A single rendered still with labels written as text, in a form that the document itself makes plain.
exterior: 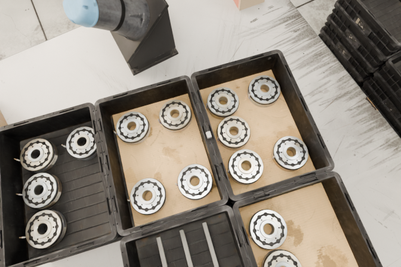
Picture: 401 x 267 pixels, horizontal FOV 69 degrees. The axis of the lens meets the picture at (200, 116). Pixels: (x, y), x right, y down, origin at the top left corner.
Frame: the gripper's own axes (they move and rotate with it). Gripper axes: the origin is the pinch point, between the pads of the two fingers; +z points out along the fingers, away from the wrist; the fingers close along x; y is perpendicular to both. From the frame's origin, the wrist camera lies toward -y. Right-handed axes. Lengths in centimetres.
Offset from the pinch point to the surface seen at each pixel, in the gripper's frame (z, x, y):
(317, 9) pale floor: 75, 76, -22
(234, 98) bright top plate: -11, -29, 51
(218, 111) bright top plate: -11, -35, 53
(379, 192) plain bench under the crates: 5, 6, 95
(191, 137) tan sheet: -8, -46, 57
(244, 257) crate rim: -18, -45, 93
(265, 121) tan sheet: -8, -22, 61
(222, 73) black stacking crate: -14, -29, 43
